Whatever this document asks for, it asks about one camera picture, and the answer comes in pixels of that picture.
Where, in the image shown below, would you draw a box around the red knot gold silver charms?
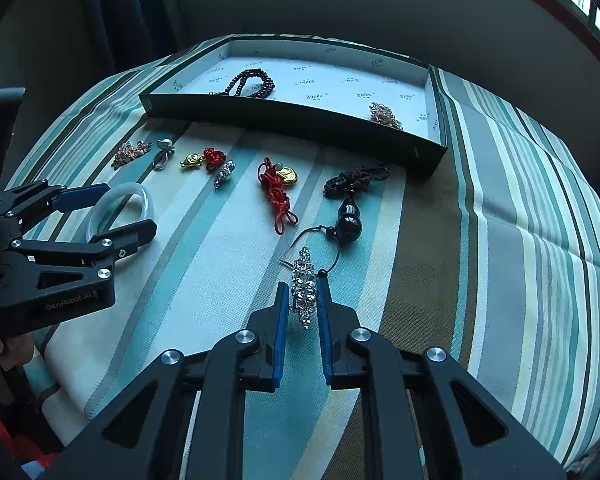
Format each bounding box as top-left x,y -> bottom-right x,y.
180,148 -> 235,190

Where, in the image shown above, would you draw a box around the person's left hand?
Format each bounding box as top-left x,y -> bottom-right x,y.
0,334 -> 34,370

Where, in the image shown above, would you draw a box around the dark green shallow box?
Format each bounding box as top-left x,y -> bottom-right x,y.
140,34 -> 450,181

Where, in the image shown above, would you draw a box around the silver rhinestone brooch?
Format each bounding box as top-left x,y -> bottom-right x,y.
280,246 -> 317,330

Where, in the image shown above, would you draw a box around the dark blue curtain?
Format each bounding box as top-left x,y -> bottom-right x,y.
74,0 -> 192,76

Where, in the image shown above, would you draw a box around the dark red bead bracelet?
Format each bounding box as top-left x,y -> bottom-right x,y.
209,67 -> 276,100

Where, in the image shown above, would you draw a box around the silver pearl ring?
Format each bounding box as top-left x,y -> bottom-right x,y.
151,138 -> 176,172

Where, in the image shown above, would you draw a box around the pearl rhinestone flower brooch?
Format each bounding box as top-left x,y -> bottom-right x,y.
370,102 -> 403,131

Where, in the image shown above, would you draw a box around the small rose gold brooch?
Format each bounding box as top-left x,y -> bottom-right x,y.
111,141 -> 152,170

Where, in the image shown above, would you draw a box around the white jade bangle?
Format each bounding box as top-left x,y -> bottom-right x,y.
85,182 -> 154,242

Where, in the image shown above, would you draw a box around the black gourd pendant cord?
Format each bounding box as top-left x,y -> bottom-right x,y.
284,164 -> 392,276

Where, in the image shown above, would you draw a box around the striped teal bed cover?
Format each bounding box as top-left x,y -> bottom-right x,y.
10,48 -> 600,466

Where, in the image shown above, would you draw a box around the red knot gold charm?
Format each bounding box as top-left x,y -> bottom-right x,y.
257,157 -> 298,235

